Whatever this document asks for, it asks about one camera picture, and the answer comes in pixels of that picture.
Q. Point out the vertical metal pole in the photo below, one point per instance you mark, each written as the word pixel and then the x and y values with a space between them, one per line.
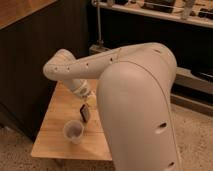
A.
pixel 100 41

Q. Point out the dark wooden cabinet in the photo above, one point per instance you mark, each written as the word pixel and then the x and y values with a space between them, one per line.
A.
pixel 25 47

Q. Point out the upper cluttered shelf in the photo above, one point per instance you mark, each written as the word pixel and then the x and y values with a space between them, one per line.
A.
pixel 193 12

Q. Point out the wooden low table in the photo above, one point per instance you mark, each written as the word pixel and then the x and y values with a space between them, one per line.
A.
pixel 50 142

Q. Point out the white plastic cup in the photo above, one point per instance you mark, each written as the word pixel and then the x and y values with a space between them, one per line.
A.
pixel 73 131

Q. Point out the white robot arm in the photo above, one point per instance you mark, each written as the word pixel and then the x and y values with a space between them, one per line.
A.
pixel 133 101

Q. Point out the yellow sponge-like end effector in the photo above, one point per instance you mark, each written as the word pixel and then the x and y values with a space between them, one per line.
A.
pixel 91 100

